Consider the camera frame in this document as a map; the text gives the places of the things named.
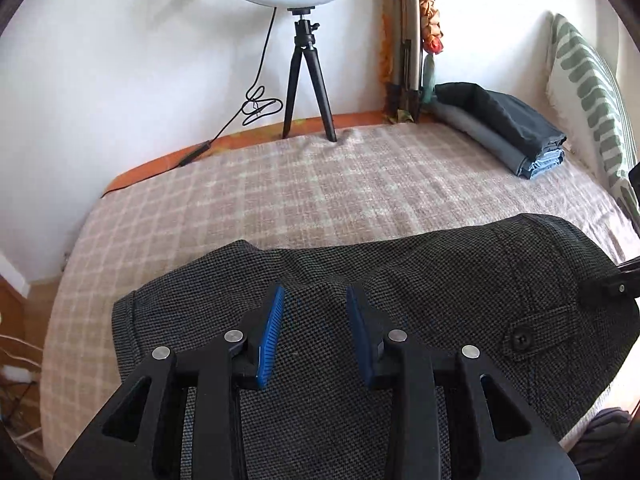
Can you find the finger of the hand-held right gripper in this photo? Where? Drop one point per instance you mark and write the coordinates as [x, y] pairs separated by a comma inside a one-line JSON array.
[[607, 282]]

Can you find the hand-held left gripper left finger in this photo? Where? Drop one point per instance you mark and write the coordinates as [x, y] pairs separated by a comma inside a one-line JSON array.
[[270, 332]]

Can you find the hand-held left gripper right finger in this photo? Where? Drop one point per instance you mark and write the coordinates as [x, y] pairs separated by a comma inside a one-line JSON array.
[[361, 335]]

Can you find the dark grey tweed pants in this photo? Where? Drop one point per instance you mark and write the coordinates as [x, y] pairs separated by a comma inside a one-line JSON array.
[[450, 280]]

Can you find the folded black pants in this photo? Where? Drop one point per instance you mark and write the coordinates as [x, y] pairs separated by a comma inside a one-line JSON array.
[[505, 112]]

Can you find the folded grey pants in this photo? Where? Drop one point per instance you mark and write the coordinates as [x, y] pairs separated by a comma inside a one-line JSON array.
[[475, 127]]

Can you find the folded blue jeans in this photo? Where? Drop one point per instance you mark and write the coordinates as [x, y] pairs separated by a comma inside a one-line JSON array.
[[542, 162]]

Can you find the checked beige blanket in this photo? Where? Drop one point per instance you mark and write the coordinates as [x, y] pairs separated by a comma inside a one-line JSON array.
[[280, 195]]

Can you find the dark cloth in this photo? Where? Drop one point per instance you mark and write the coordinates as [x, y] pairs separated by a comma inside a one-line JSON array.
[[605, 440]]

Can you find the green patterned white pillow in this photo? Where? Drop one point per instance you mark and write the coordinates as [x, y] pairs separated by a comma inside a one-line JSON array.
[[592, 90]]

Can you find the orange bed sheet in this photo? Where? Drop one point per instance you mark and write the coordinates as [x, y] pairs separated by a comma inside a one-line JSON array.
[[240, 139]]

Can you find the black tripod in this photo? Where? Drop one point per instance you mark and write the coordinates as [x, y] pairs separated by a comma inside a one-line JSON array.
[[307, 75]]

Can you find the folded silver tripod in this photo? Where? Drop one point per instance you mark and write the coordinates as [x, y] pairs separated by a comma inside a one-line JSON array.
[[404, 50]]

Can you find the orange patterned scarf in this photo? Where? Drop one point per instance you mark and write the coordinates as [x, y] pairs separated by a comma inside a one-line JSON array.
[[430, 20]]

